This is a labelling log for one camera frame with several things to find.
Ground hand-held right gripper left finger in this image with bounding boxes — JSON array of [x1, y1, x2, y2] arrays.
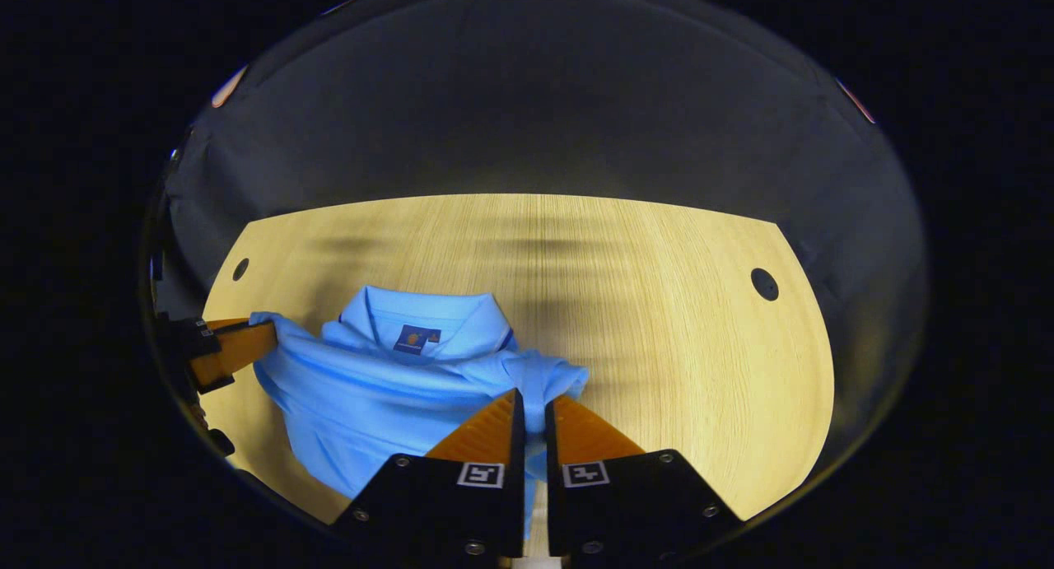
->
[[329, 388, 528, 567]]

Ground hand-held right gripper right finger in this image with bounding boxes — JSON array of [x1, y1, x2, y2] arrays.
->
[[543, 396, 746, 563]]

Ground light blue T-shirt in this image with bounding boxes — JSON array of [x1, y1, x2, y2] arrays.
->
[[250, 285, 590, 539]]

